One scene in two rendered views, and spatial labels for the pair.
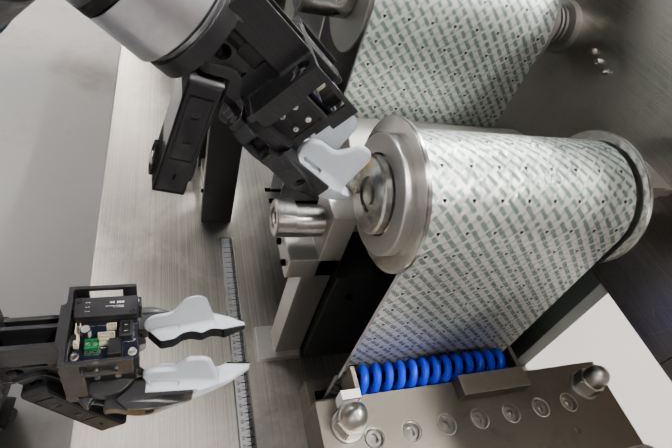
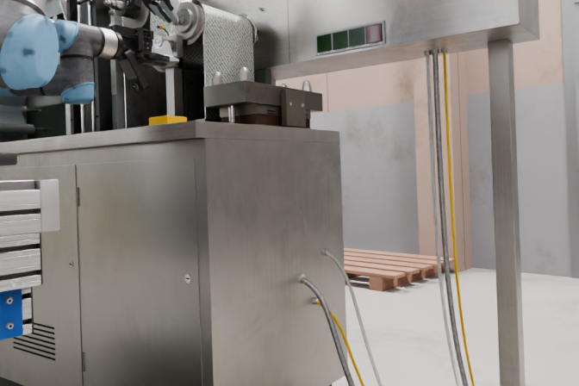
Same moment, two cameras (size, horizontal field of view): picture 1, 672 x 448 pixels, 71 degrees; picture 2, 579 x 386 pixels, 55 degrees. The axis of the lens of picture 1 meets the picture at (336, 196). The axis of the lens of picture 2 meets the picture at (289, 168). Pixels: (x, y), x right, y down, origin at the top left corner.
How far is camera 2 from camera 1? 160 cm
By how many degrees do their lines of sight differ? 49
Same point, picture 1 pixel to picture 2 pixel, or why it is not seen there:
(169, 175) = (137, 0)
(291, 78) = not seen: outside the picture
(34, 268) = not seen: outside the picture
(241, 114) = not seen: outside the picture
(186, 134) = not seen: outside the picture
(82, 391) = (142, 46)
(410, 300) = (210, 47)
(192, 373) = (166, 50)
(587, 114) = not seen: hidden behind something
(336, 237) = (178, 44)
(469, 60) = not seen: hidden behind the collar
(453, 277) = (217, 38)
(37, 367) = (127, 42)
